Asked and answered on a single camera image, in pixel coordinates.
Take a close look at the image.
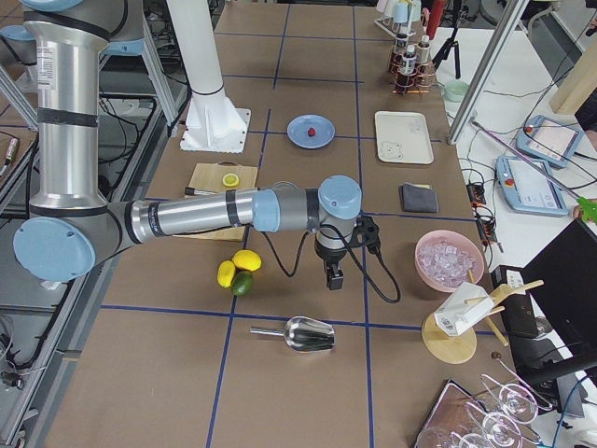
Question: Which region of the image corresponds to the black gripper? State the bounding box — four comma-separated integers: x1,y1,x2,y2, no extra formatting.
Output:
314,235,347,290

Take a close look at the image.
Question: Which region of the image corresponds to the blue round plate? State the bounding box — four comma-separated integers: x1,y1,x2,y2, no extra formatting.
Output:
286,114,335,149

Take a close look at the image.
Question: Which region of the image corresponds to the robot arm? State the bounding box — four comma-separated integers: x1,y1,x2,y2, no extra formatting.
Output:
13,1,362,289

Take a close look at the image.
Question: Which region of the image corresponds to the steel ice scoop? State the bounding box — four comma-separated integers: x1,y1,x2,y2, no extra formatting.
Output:
250,316,335,353

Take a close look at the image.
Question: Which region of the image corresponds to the large yellow lemon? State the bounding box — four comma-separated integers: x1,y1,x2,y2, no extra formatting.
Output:
231,249,262,272

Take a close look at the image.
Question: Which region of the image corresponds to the green lime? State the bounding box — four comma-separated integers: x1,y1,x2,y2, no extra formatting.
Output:
230,271,254,297

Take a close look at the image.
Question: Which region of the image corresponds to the small yellow lemon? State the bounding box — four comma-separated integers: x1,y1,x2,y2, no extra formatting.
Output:
216,260,236,288

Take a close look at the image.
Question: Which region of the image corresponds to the pink bowl of ice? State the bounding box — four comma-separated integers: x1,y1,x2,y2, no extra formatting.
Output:
414,230,485,292

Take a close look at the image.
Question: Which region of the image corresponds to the grey folded cloth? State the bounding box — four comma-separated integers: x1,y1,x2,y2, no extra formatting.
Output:
398,183,438,213

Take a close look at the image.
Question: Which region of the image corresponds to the white carton on stand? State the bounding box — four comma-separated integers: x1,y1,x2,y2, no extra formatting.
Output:
434,282,494,337

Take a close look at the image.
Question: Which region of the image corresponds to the half lemon slice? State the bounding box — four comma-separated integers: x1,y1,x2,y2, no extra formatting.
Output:
222,173,240,189

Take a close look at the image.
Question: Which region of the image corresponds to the round wooden stand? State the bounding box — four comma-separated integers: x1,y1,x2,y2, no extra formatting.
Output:
422,280,544,364

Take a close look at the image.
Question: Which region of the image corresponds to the cream bear tray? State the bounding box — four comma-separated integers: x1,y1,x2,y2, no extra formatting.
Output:
374,111,434,165

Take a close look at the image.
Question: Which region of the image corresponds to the wooden cutting board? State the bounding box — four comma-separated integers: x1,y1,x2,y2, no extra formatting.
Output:
183,161,258,242

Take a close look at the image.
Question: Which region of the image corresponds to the teach pendant near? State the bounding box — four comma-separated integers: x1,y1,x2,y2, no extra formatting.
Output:
495,156,568,217

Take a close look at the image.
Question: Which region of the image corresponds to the teach pendant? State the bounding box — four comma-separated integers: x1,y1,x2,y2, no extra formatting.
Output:
516,115,585,169
495,156,568,217

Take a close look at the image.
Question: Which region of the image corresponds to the green bowl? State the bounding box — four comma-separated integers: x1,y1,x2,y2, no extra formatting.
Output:
442,79,469,103

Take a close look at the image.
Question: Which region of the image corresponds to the wine glass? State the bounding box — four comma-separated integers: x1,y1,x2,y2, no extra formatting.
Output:
480,357,553,425

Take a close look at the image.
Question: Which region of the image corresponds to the tea bottle back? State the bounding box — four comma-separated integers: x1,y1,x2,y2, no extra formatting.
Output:
399,45,416,89

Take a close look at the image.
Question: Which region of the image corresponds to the tea bottle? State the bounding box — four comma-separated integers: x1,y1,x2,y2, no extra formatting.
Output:
416,35,431,77
399,45,416,89
388,32,409,76

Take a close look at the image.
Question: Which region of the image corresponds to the black monitor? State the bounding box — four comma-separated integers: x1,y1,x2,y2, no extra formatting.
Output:
521,219,596,385

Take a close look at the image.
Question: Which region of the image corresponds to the tea bottle front right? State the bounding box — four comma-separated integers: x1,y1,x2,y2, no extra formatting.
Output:
416,35,431,77

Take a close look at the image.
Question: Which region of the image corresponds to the tea bottle front left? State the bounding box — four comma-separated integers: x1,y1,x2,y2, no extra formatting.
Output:
388,32,409,76

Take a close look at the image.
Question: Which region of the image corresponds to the teach pendant far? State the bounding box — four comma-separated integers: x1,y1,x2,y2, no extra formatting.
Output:
516,115,585,169

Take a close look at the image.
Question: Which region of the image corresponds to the small black tripod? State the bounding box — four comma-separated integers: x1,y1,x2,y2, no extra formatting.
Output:
432,0,463,79

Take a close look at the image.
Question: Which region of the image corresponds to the red bottle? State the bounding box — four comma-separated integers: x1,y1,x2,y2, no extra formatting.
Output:
426,0,447,40

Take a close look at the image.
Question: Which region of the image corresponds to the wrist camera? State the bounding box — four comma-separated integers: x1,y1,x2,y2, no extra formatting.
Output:
350,216,381,255

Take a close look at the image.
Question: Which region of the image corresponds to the steel knife handle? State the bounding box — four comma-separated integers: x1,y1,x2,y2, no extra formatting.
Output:
184,186,222,197

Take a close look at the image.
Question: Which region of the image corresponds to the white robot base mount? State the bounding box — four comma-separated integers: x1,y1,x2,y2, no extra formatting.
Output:
167,0,251,153

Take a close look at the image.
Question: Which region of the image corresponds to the copper wire bottle rack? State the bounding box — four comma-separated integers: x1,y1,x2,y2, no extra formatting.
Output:
389,43,436,94

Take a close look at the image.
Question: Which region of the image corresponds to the white wire cup rack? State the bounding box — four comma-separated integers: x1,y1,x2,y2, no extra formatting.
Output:
374,0,430,36

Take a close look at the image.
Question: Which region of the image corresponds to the aluminium frame post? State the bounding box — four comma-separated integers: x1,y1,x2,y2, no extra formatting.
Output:
447,0,529,145

